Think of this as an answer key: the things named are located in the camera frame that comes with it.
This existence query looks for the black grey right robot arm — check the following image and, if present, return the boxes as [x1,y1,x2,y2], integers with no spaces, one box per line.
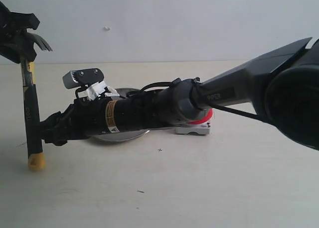
[34,38,319,150]

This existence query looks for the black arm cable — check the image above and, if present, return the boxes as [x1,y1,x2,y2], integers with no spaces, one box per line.
[139,76,275,125]

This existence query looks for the yellow black claw hammer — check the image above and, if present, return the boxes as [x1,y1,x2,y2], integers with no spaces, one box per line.
[18,32,53,172]

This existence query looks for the round stainless steel plate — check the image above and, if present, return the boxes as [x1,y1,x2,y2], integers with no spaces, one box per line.
[92,88,149,143]

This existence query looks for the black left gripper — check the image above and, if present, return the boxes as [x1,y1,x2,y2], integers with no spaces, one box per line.
[0,2,40,64]

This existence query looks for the red dome push button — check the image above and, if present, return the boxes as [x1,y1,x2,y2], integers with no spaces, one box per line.
[174,109,214,135]

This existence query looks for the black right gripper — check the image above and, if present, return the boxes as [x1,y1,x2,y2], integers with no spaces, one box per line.
[37,98,100,146]

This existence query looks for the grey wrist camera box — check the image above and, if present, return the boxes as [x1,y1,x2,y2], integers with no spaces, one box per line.
[62,68,104,89]

